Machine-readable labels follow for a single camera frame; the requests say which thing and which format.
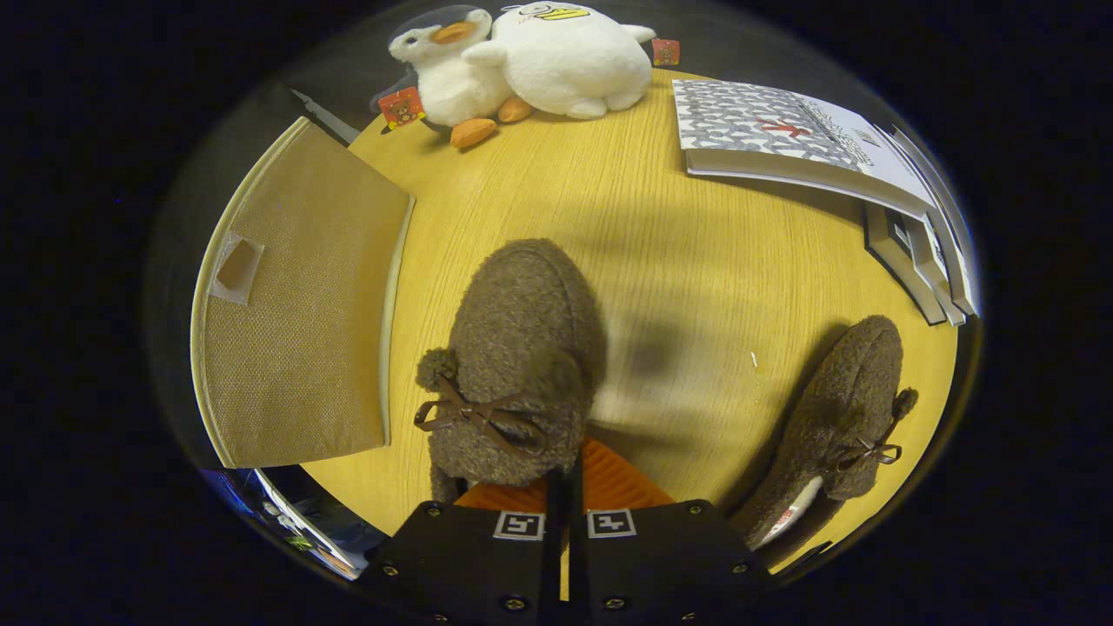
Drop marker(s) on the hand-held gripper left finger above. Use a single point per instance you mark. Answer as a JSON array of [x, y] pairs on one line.
[[461, 556]]

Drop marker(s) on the white duck plush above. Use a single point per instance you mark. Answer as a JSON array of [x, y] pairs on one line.
[[565, 61]]

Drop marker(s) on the beige fabric storage box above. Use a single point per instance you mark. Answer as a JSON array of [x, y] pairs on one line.
[[304, 330]]

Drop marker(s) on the dark book white pages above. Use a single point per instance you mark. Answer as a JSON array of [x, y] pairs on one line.
[[896, 261]]

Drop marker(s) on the grey white penguin plush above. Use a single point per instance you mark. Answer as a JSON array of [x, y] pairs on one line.
[[452, 83]]

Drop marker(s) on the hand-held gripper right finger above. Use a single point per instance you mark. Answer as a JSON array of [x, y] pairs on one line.
[[661, 556]]

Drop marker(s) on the white book black print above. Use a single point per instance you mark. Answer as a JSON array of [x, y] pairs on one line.
[[930, 261]]

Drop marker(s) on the grey patterned white book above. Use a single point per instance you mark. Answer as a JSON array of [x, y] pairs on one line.
[[765, 122]]

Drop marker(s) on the brown fuzzy shoe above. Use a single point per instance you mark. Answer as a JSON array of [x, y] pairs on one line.
[[522, 322], [843, 391]]

